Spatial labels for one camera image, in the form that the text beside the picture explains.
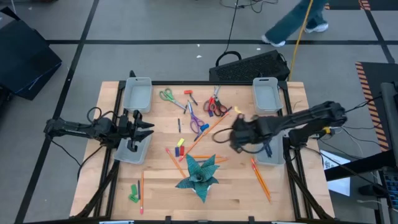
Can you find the black aluminium table frame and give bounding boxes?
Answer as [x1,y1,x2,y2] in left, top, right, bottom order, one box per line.
[74,70,335,222]

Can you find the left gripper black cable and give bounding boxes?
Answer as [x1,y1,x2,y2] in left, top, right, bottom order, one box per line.
[86,106,118,125]

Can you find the purple handled scissors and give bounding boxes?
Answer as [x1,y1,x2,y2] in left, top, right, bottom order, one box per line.
[186,101,206,142]

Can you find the black scissors red-lined handles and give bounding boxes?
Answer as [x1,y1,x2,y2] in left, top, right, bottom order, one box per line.
[213,88,233,118]

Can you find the artificial plant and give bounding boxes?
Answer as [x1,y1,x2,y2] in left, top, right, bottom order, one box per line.
[175,154,221,205]

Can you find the black floor case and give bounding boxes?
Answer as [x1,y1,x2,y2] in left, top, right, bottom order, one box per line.
[0,6,62,101]

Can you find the yellow cable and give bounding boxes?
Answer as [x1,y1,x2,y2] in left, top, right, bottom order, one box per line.
[288,0,315,80]

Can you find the computer keyboard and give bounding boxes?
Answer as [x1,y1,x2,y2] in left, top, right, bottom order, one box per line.
[382,170,398,210]

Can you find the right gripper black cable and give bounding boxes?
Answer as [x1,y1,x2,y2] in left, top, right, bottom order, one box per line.
[212,126,271,155]

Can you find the green handled scissors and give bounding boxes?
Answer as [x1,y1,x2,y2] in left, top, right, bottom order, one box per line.
[159,88,187,110]

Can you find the black floor cable tangle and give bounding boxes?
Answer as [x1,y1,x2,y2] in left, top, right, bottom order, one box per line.
[220,0,280,14]

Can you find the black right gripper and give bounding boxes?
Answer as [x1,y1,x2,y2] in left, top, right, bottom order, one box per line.
[229,113,262,154]

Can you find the black desk beam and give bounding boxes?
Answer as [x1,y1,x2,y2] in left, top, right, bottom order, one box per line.
[324,149,398,183]

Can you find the left arm base cable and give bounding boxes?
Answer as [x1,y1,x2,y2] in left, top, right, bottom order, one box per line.
[49,138,105,183]

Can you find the black mat with hazard stripes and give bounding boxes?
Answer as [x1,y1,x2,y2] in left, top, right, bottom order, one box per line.
[355,61,398,152]
[322,0,363,11]
[359,0,398,12]

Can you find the black power cable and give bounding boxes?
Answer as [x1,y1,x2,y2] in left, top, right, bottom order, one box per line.
[215,0,243,67]

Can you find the person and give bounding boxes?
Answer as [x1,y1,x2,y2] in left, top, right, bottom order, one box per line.
[260,0,330,48]

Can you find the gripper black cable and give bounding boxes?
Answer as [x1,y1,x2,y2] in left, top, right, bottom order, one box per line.
[212,126,271,155]
[86,106,118,125]

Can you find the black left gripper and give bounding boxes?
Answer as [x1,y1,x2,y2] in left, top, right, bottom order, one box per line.
[116,110,155,152]

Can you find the grey desk post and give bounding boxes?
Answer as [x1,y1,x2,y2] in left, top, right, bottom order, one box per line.
[381,82,398,151]

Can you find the white paper sheet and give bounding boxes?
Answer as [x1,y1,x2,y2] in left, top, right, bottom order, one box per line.
[320,149,352,197]

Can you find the black mesh computer case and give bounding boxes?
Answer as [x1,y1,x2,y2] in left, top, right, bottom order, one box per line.
[208,49,290,82]

